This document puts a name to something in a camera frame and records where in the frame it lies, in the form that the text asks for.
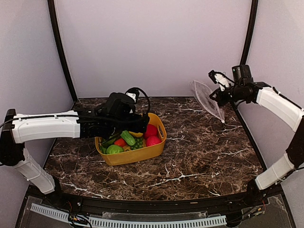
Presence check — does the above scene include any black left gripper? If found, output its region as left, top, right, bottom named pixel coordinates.
left=106, top=112, right=150, bottom=136

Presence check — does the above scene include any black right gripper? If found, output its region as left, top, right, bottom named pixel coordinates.
left=209, top=84, right=247, bottom=106

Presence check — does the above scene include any clear zip top bag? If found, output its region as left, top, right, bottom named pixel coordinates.
left=190, top=80, right=225, bottom=124

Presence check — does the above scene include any green bumpy cucumber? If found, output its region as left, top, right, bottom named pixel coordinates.
left=121, top=130, right=136, bottom=146

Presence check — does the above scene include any yellow lemon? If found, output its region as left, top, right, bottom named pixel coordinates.
left=129, top=131, right=143, bottom=138

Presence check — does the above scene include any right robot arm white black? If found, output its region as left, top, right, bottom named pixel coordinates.
left=208, top=65, right=304, bottom=206

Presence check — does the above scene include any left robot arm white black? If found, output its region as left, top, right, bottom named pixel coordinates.
left=0, top=91, right=150, bottom=207

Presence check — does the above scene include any orange carrot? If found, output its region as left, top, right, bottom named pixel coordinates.
left=114, top=138, right=127, bottom=147

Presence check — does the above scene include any green leafy vegetable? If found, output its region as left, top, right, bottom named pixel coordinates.
left=99, top=136, right=119, bottom=154

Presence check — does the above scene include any green grape bunch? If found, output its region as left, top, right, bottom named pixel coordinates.
left=131, top=137, right=146, bottom=150

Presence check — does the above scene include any green chayote front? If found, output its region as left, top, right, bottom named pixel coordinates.
left=106, top=144, right=124, bottom=154

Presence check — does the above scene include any red tomato front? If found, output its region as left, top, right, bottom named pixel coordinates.
left=146, top=136, right=162, bottom=147

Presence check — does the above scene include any yellow plastic basket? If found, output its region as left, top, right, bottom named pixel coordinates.
left=95, top=113, right=167, bottom=166

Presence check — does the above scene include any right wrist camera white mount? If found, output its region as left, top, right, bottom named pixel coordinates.
left=208, top=70, right=230, bottom=92

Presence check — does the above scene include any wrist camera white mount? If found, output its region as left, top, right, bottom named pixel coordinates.
left=125, top=87, right=140, bottom=104
left=208, top=70, right=230, bottom=92

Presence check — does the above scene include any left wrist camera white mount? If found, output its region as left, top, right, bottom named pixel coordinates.
left=125, top=87, right=140, bottom=104

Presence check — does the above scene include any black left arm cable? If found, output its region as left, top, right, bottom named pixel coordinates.
left=133, top=87, right=152, bottom=119

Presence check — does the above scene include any right black frame post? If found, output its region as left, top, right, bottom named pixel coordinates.
left=239, top=0, right=259, bottom=65

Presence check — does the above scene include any black frame post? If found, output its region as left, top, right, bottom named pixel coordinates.
left=239, top=0, right=259, bottom=65
left=47, top=0, right=78, bottom=103

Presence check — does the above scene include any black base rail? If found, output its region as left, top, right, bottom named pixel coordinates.
left=26, top=184, right=285, bottom=217

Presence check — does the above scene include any white slotted cable duct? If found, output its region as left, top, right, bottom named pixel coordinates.
left=30, top=203, right=227, bottom=228

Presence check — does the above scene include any left black frame post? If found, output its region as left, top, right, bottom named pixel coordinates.
left=47, top=0, right=78, bottom=103

